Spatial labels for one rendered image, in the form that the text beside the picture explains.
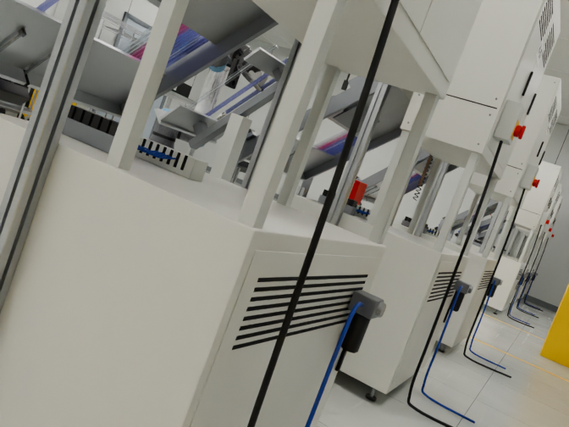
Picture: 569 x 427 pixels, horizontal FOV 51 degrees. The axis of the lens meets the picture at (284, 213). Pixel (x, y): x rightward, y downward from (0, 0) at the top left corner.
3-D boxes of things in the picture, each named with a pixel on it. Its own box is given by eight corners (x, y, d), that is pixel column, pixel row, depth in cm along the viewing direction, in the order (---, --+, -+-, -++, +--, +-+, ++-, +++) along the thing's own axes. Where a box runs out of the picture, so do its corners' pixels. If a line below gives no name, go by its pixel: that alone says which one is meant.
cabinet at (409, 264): (238, 333, 248) (290, 193, 243) (304, 319, 311) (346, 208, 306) (379, 409, 220) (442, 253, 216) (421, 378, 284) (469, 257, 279)
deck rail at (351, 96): (240, 159, 254) (236, 146, 256) (243, 160, 256) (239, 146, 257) (394, 81, 228) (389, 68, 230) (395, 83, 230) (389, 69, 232)
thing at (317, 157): (243, 153, 256) (241, 146, 257) (304, 174, 316) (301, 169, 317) (281, 134, 249) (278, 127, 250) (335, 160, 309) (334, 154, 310)
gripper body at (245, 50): (256, 60, 231) (240, 40, 236) (241, 76, 234) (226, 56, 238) (266, 66, 237) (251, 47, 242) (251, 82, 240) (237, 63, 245)
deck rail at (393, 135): (303, 180, 316) (300, 169, 317) (305, 180, 317) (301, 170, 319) (430, 121, 290) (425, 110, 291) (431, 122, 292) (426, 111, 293)
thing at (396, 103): (321, 120, 242) (317, 109, 243) (368, 149, 302) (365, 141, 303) (395, 82, 230) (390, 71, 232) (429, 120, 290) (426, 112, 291)
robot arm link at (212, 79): (177, 138, 299) (214, 33, 292) (206, 148, 301) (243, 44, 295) (175, 139, 287) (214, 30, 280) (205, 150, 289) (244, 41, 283)
